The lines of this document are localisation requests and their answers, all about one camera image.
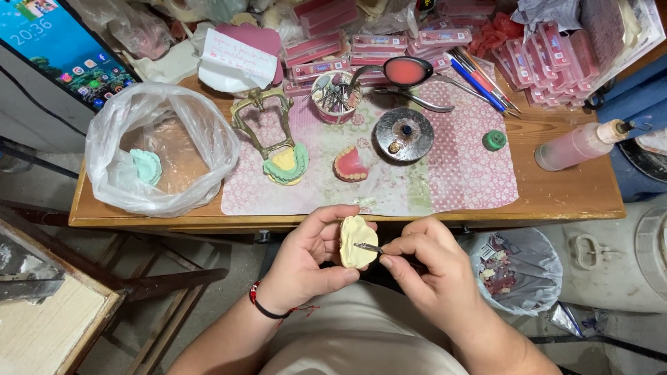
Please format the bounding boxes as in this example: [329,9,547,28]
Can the person's right hand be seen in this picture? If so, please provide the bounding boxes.
[379,216,489,342]

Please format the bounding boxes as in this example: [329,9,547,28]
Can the person's left hand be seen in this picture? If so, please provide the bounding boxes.
[258,204,378,317]

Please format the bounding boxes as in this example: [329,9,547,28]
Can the yellow plaster dental cast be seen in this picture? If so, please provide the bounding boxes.
[340,215,378,270]

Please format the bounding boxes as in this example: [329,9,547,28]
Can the grey lined waste bin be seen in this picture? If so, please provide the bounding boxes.
[461,227,563,317]

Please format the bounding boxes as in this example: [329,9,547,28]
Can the person's beige apron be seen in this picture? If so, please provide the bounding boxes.
[259,281,470,375]

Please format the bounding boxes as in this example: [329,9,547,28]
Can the green and yellow dental model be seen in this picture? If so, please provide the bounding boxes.
[263,143,309,186]

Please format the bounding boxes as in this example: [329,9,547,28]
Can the pink patterned table mat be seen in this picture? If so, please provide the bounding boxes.
[221,57,520,217]

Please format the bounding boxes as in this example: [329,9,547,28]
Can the pink wax denture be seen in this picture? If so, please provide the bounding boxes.
[333,145,370,183]

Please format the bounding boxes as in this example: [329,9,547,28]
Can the silver foil pouch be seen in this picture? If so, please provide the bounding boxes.
[546,301,609,338]

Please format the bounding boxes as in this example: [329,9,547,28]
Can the green bottle cap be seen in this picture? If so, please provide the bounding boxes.
[482,130,507,152]

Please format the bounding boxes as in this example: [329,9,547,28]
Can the round metal burner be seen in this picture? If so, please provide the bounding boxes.
[374,107,435,163]

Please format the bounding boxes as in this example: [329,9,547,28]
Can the brass dental articulator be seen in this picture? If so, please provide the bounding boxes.
[230,87,297,160]

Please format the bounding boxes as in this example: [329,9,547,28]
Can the pink cup of metal tools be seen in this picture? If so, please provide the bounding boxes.
[307,71,363,125]

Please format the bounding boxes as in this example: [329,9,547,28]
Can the white plastic drum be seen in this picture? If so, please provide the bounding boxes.
[555,202,667,314]

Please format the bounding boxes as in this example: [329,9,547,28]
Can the mint green dental impression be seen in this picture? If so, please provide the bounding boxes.
[129,149,163,186]

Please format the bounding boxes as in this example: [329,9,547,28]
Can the clear plastic bag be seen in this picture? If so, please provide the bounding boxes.
[85,82,241,218]

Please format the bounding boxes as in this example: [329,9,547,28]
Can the metal pliers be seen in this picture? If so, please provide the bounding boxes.
[373,86,455,114]

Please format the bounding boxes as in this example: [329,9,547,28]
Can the plastic bottle of pink liquid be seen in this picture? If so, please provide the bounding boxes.
[535,119,637,173]

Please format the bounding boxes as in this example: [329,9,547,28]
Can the white bowl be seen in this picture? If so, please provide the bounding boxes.
[197,61,264,95]

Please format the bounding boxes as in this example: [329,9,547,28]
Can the blue pen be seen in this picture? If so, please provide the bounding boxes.
[448,56,508,114]

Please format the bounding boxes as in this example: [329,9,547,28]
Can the white handwritten paper note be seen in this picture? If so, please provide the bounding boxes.
[199,28,278,89]

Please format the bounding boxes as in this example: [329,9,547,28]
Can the pink scalloped plate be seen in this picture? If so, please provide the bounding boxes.
[215,22,285,87]

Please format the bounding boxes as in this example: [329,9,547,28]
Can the pile of pink tooth boxes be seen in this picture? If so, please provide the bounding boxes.
[283,0,496,98]

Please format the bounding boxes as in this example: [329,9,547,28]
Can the white plaster pieces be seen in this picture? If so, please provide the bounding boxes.
[123,37,202,85]

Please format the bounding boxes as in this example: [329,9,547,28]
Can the row of pink tooth cards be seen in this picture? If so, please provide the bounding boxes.
[492,21,601,108]

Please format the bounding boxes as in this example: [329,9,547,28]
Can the wooden side table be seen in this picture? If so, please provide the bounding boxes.
[0,216,127,375]

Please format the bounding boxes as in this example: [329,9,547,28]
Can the red plastic bag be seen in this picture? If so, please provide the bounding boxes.
[468,11,525,58]

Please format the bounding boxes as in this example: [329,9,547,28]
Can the crumpled clear plastic bags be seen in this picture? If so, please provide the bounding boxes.
[67,0,175,61]

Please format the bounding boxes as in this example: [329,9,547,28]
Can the black tablet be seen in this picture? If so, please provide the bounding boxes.
[0,0,142,113]

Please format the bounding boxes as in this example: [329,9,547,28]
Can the red and black string bracelet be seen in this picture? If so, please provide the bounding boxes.
[248,281,320,327]

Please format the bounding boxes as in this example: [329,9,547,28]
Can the black handled scissors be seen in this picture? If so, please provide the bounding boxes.
[583,77,617,111]

